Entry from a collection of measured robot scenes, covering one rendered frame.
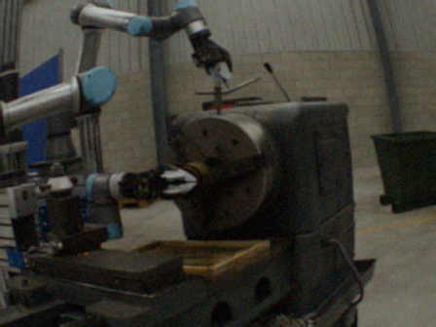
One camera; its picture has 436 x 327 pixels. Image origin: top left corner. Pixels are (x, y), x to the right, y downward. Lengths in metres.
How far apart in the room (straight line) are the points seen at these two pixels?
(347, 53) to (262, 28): 1.87
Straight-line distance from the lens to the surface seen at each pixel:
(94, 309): 1.11
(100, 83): 1.69
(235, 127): 1.69
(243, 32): 12.05
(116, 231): 1.74
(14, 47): 2.19
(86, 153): 1.84
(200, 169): 1.62
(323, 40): 11.85
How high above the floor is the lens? 1.24
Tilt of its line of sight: 4 degrees down
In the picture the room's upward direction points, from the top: 6 degrees counter-clockwise
